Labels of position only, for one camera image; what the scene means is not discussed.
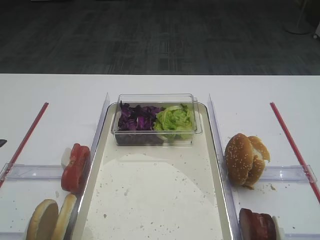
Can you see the red strip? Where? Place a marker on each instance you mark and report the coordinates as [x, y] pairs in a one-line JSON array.
[[25, 139], [296, 151]]

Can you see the left red strip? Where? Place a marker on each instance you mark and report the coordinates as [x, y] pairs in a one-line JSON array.
[[25, 139]]

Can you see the white floor stand base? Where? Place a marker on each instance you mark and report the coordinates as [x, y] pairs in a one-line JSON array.
[[300, 27]]

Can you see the sesame burger bun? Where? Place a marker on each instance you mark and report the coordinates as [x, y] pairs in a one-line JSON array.
[[238, 156]]

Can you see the purple cabbage pieces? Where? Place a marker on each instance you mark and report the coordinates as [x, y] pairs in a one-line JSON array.
[[135, 119]]

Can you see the clear long divider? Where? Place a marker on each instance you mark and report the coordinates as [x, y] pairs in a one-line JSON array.
[[77, 222], [234, 229]]

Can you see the bun slice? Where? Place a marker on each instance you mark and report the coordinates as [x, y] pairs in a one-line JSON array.
[[43, 221], [64, 217]]

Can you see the green lettuce leaves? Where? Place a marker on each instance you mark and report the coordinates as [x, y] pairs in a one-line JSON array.
[[177, 118]]

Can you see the red tomato slices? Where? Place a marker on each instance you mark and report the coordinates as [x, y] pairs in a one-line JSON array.
[[72, 177]]

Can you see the white pusher behind tomato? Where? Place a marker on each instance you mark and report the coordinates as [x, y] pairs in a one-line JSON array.
[[65, 159]]

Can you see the clear rail behind tomato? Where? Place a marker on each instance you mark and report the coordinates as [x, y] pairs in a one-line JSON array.
[[24, 172]]

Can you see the dark red meat patties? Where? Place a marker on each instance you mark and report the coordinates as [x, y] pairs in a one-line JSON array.
[[256, 226]]

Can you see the right clear long divider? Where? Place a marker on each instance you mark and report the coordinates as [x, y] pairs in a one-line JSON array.
[[234, 229]]

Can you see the metal serving tray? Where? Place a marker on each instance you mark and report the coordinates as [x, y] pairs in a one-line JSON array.
[[167, 192]]

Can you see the bun bottom slice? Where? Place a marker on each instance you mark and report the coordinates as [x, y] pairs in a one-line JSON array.
[[64, 217]]

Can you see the torn sesame bun half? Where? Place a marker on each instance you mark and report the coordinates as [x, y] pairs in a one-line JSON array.
[[260, 155]]

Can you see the right red strip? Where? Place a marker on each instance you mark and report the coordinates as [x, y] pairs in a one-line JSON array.
[[296, 151]]

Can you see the white pusher behind meat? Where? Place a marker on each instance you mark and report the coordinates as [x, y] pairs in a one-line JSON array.
[[280, 234]]

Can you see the bun slice in rack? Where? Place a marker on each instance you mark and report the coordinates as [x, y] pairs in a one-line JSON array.
[[43, 221]]

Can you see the clear plastic salad container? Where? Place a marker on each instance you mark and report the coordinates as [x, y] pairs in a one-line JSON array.
[[159, 100]]

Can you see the left clear long divider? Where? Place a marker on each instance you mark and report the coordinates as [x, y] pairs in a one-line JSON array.
[[77, 222]]

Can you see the clear rail behind sesame bun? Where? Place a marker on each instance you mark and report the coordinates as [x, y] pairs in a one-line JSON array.
[[290, 174]]

